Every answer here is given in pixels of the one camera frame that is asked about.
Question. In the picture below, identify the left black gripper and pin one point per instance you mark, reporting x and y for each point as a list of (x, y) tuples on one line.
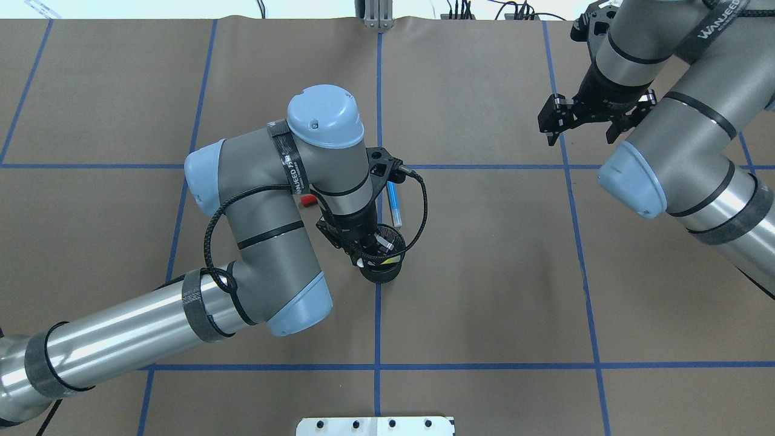
[(355, 226)]

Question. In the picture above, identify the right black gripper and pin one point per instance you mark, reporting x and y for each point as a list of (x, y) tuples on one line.
[(600, 95)]

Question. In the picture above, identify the yellow marker pen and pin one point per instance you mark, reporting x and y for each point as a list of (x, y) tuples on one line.
[(392, 260)]

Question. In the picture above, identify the blue marker pen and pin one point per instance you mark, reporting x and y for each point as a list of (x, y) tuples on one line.
[(394, 204)]

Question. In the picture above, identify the red white marker pen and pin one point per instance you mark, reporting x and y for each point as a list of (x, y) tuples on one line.
[(308, 200)]

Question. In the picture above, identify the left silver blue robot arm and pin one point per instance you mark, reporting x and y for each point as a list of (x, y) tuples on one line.
[(259, 263)]

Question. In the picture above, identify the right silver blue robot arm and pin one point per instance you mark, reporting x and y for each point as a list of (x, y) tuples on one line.
[(678, 81)]

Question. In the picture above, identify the black mesh pen cup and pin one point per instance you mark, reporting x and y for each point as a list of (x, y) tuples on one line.
[(386, 241)]

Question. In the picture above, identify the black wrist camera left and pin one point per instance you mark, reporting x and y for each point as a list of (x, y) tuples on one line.
[(383, 168)]

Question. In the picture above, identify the white camera mast base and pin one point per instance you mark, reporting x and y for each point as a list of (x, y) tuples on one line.
[(395, 425)]

